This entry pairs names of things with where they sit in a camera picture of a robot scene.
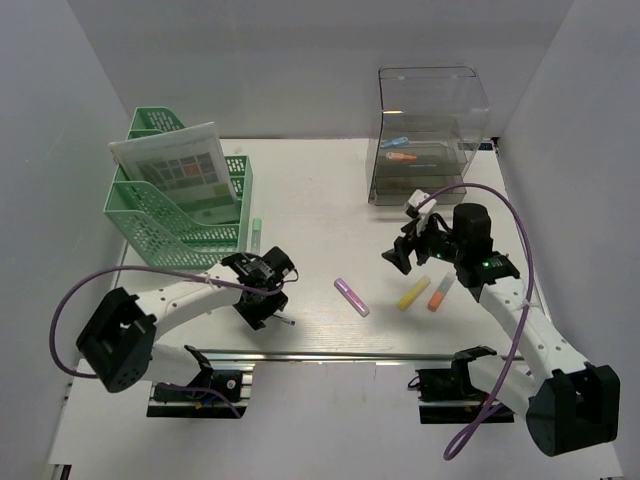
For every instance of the clear acrylic drawer unit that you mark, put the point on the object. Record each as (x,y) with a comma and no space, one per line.
(443,111)

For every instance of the green highlighter by rack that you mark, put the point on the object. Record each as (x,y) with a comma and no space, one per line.
(256,235)

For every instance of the blue ballpoint pen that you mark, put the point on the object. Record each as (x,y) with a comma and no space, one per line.
(285,320)

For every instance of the document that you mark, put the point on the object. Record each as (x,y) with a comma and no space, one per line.
(186,165)

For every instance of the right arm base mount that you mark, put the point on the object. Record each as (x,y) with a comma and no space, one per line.
(441,400)

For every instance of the orange highlighter white cap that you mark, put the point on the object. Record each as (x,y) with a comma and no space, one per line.
(441,292)

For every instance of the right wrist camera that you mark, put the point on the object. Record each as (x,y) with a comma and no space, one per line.
(420,205)

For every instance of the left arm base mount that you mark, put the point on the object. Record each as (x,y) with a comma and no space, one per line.
(226,397)

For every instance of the purple highlighter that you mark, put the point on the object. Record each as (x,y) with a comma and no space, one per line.
(351,297)

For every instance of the yellow highlighter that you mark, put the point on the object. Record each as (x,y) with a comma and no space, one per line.
(413,293)

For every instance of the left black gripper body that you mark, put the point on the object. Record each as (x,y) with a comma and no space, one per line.
(253,311)

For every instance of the blue highlighter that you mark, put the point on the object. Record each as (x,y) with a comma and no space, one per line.
(395,143)

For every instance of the green file organizer rack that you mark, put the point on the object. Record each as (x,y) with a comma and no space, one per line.
(158,230)

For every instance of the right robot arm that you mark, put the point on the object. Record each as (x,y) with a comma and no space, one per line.
(567,402)

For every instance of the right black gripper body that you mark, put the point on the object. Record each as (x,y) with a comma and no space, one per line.
(427,242)

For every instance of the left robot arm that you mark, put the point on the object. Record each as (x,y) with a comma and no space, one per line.
(121,341)

